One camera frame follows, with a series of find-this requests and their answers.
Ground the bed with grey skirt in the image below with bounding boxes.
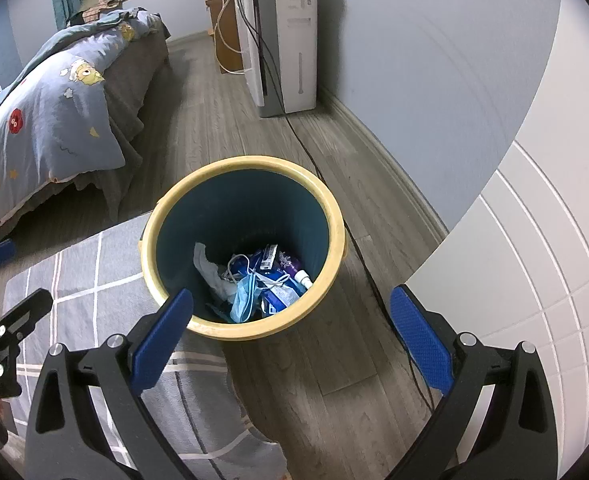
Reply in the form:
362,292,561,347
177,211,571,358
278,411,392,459
19,22,170,222

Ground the blue face mask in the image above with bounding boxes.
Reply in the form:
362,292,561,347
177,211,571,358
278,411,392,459
228,272,266,325

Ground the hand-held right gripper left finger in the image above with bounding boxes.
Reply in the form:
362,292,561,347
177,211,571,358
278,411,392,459
24,287,196,480

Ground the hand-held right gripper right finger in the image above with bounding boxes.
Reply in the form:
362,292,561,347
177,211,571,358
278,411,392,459
389,284,559,480

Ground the blue trash bin yellow rim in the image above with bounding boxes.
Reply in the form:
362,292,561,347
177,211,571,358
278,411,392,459
140,156,348,342

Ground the small printed carton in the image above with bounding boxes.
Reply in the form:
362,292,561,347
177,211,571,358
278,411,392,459
254,243,280,274

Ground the bed with cartoon duvet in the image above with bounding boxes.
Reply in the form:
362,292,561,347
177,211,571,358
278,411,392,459
0,7,163,234

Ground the white tissue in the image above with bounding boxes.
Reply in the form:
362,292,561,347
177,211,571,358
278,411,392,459
192,242,238,302

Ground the plaid patterned pillow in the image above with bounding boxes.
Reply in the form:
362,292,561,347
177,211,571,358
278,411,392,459
80,0,128,18

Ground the white cable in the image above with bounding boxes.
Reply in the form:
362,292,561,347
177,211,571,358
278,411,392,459
213,0,248,76

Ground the grey checked rug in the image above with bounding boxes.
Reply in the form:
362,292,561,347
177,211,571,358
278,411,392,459
4,215,291,480

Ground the white air purifier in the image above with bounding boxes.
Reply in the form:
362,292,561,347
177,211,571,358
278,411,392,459
237,0,320,120

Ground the blue wet wipes pack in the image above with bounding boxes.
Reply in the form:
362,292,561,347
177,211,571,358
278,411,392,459
255,271,306,314

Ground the purple packet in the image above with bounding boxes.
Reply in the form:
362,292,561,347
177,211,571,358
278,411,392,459
277,252,303,276

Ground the black cable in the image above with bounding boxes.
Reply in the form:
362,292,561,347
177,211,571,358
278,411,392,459
232,0,436,412

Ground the wooden cabinet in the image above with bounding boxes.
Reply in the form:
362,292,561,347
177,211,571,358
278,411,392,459
205,0,246,74

